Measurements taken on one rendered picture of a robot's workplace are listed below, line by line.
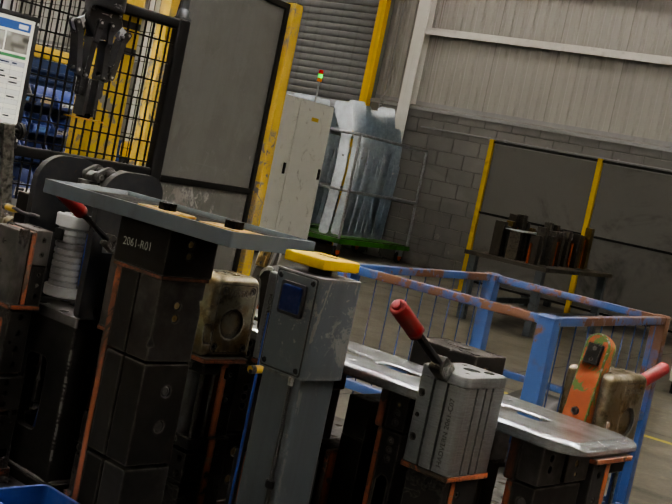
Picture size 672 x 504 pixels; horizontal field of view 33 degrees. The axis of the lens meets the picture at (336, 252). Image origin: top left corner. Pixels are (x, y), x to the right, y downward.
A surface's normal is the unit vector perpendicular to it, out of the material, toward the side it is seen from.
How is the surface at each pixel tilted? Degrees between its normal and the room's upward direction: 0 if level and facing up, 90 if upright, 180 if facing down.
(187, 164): 92
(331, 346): 90
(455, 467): 90
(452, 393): 90
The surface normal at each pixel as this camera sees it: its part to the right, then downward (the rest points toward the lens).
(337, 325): 0.73, 0.20
